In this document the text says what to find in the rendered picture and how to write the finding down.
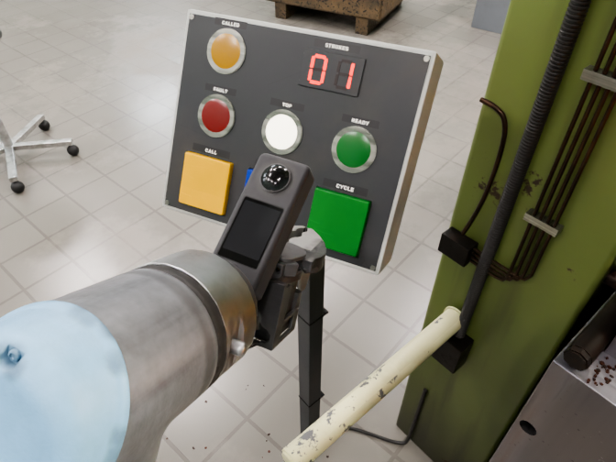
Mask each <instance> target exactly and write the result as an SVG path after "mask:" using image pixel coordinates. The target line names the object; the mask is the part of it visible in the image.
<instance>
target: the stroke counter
mask: <svg viewBox="0 0 616 462"><path fill-rule="evenodd" d="M315 58H320V59H324V67H323V68H322V69H320V68H315V67H314V59H315ZM327 61H328V59H326V58H325V56H324V55H319V54H315V56H312V61H311V66H310V67H311V68H313V69H310V70H309V75H308V80H309V81H310V83H314V84H319V85H320V83H323V82H324V78H325V71H323V70H326V65H327ZM342 62H344V63H349V64H352V65H351V69H350V73H349V74H347V73H342V72H340V67H341V63H342ZM354 67H355V64H353V63H352V60H343V59H342V61H338V65H337V70H336V72H339V74H336V75H335V82H334V85H335V86H336V89H341V90H345V91H346V90H347V88H348V89H349V88H350V84H351V80H352V77H349V75H353V71H354ZM313 71H318V72H322V77H321V81H320V82H317V81H313V80H311V77H312V72H313ZM339 75H340V76H345V77H348V82H347V86H346V87H343V86H339V85H337V80H338V76H339Z"/></svg>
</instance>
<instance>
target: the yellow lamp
mask: <svg viewBox="0 0 616 462"><path fill-rule="evenodd" d="M211 55H212V59H213V61H214V63H215V64H216V65H217V66H218V67H219V68H222V69H229V68H231V67H233V66H234V65H236V63H237V61H238V59H239V57H240V45H239V42H238V41H237V39H236V38H235V37H234V36H233V35H231V34H226V33H225V34H221V35H219V36H218V37H217V38H216V39H215V40H214V42H213V44H212V47H211Z"/></svg>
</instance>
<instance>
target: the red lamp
mask: <svg viewBox="0 0 616 462"><path fill-rule="evenodd" d="M202 120H203V124H204V126H205V127H206V128H207V129H208V130H210V131H212V132H215V133H217V132H221V131H223V130H224V129H226V127H227V125H228V123H229V120H230V113H229V109H228V107H227V105H226V104H225V103H224V102H223V101H221V100H218V99H213V100H210V101H208V102H207V103H206V104H205V105H204V107H203V111H202Z"/></svg>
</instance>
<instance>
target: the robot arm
mask: <svg viewBox="0 0 616 462"><path fill-rule="evenodd" d="M313 183H314V176H313V174H312V172H311V169H310V167H309V166H307V165H304V164H301V163H299V162H295V161H292V160H289V159H284V158H281V157H278V156H274V155H271V154H269V153H264V154H261V155H260V157H259V159H258V162H257V164H256V166H255V168H254V170H253V171H252V173H251V175H250V177H249V179H248V181H247V184H246V186H245V188H244V191H243V192H242V194H241V196H240V198H239V200H238V202H237V204H236V207H235V209H234V211H233V213H232V214H231V216H230V218H229V220H228V223H227V225H226V227H225V230H224V232H223V234H222V235H221V237H220V238H219V241H218V243H217V245H216V247H215V249H214V252H213V253H210V252H207V251H204V250H196V249H186V250H183V251H180V252H176V253H173V254H170V255H168V256H166V257H163V258H159V259H156V260H153V261H151V262H149V263H146V264H144V265H141V266H138V267H136V268H134V269H132V270H130V271H128V272H125V273H122V274H120V275H117V276H114V277H113V278H110V279H107V280H103V281H100V282H98V283H95V284H93V285H91V286H88V287H85V288H83V289H80V290H78V291H74V292H71V293H69V294H66V295H63V296H61V297H59V298H56V299H53V300H51V301H43V302H33V303H31V304H27V305H24V306H22V307H19V308H17V309H15V310H14V311H12V312H10V313H7V314H6V315H4V316H2V317H1V318H0V462H156V460H157V456H158V452H159V449H160V442H161V438H162V437H163V434H164V432H165V430H166V429H167V427H168V426H169V424H170V423H171V422H172V421H173V420H174V419H175V418H176V417H177V416H178V415H179V414H181V413H182V412H183V411H184V410H185V409H186V408H187V407H189V406H190V405H191V404H192V403H193V402H194V401H195V400H197V399H198V398H199V397H200V396H201V395H202V394H203V393H204V392H205V391H206V390H208V389H209V388H210V387H211V386H212V385H213V384H214V383H215V382H216V381H217V379H219V378H220V377H221V376H222V375H223V374H224V373H225V372H227V371H228V370H229V369H230V368H231V367H232V366H233V365H235V364H236V363H237V362H238V361H239V360H240V359H241V358H242V357H243V356H245V355H246V353H247V351H248V349H250V348H252V347H255V346H259V347H263V348H266V349H267V350H270V351H272V350H273V349H274V348H275V347H276V346H277V345H278V344H279V343H280V342H281V341H282V340H283V339H284V338H285V337H286V336H287V335H289V334H290V333H291V332H292V331H293V330H294V328H295V324H296V320H297V315H298V312H299V304H300V300H301V296H302V292H303V290H304V289H305V287H306V285H307V282H308V280H309V276H310V273H316V272H318V271H320V270H321V268H322V267H323V265H324V262H325V254H326V247H325V242H324V241H323V239H322V238H321V237H320V236H319V235H318V234H317V233H316V232H315V231H314V230H313V229H312V228H306V227H305V226H302V225H295V223H296V220H297V218H298V216H299V214H300V212H301V210H302V208H303V205H304V202H305V200H306V198H307V196H308V193H309V191H310V190H311V188H312V186H313ZM297 283H298V289H296V288H297ZM287 328H288V329H287ZM286 329H287V330H286ZM285 330H286V331H285ZM284 331H285V332H284ZM283 332H284V333H283ZM282 333H283V334H282ZM281 334H282V335H281ZM254 337H255V338H256V339H254ZM257 339H258V340H257ZM259 340H260V341H259Z"/></svg>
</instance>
